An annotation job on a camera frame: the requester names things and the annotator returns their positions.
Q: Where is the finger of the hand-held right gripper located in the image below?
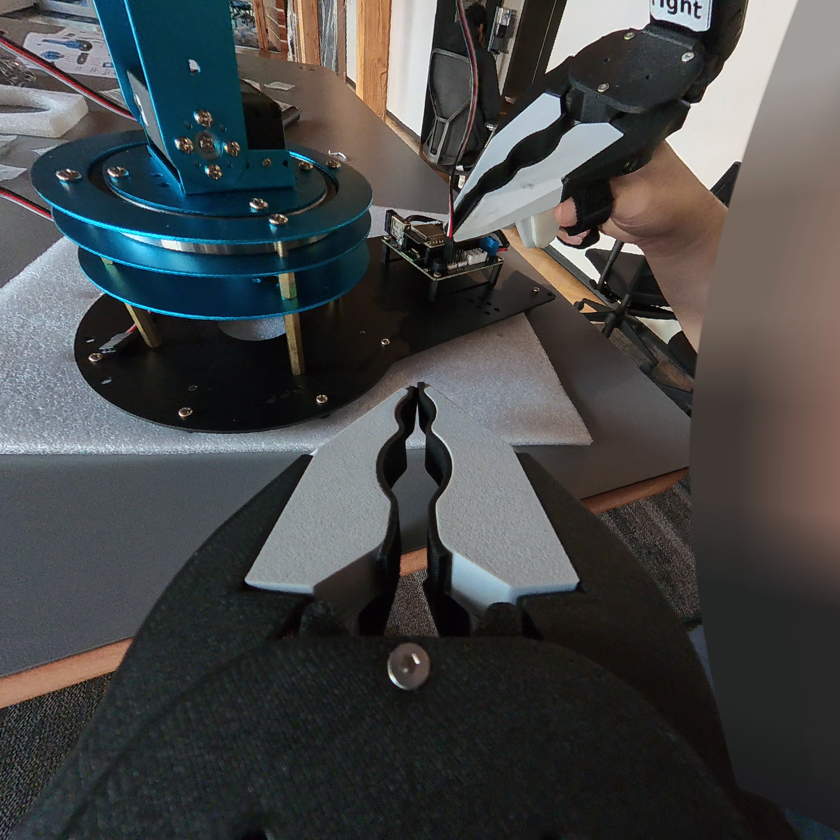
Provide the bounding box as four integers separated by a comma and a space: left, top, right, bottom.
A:
454, 123, 622, 242
454, 91, 568, 212

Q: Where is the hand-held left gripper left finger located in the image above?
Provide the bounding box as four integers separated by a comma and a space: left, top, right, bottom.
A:
245, 386, 421, 618

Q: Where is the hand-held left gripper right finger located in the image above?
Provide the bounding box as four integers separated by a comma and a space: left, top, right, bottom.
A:
419, 382, 581, 614

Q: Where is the red and black servo cable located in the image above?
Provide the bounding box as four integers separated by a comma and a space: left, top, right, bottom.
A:
448, 0, 480, 237

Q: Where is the black control board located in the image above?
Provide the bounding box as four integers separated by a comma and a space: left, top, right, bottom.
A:
382, 209, 506, 301

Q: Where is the person's right forearm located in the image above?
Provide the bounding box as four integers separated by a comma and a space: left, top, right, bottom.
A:
633, 197, 729, 349

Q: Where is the dark grey desk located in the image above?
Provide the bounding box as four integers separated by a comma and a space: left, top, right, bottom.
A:
0, 49, 693, 710

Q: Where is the person's right hand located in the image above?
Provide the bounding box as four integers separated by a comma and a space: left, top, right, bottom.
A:
553, 140, 731, 249

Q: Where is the grey mesh office chair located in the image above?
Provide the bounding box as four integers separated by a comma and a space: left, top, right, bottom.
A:
420, 49, 503, 175

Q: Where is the white foam sheet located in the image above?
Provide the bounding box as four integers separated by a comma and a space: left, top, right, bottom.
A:
0, 230, 595, 457

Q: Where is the black office chair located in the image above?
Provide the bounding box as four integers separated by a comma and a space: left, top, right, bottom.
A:
574, 161, 739, 395

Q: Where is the wooden pillar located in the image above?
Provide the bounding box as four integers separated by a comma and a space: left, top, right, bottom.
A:
354, 0, 395, 122

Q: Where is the printed instruction sheet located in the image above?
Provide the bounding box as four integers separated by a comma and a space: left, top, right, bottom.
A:
23, 23, 122, 76

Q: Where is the servo cable with black connector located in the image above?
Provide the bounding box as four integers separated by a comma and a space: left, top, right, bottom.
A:
88, 305, 148, 358

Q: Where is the white foam frame piece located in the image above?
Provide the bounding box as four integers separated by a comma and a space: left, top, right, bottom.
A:
0, 88, 89, 139

